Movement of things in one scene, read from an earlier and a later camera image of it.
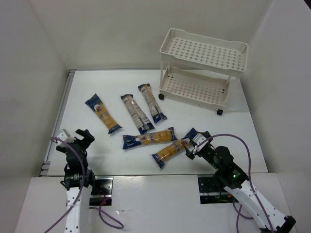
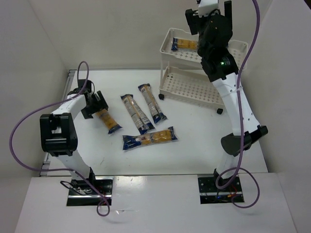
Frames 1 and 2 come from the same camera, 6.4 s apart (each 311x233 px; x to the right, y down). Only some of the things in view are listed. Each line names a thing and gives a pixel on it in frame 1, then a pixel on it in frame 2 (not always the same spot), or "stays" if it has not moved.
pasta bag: (157, 113) stays
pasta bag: (143, 124) stays
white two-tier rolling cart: (198, 69) stays
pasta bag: (161, 157) -> (181, 43)
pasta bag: (95, 103) stays
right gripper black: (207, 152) -> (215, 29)
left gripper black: (73, 143) -> (95, 106)
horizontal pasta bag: (131, 141) stays
